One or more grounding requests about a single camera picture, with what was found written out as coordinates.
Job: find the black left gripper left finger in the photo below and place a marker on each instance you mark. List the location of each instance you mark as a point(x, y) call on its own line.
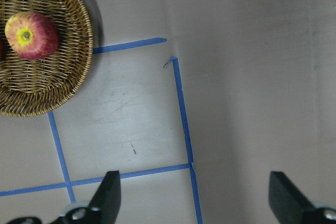
point(58, 204)

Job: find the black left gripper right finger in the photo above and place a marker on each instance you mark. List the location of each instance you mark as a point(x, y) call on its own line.
point(291, 206)

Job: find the red yellow striped apple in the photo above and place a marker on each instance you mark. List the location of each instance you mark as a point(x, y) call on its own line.
point(32, 35)

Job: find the woven wicker basket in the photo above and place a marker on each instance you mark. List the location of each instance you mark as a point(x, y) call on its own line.
point(35, 87)

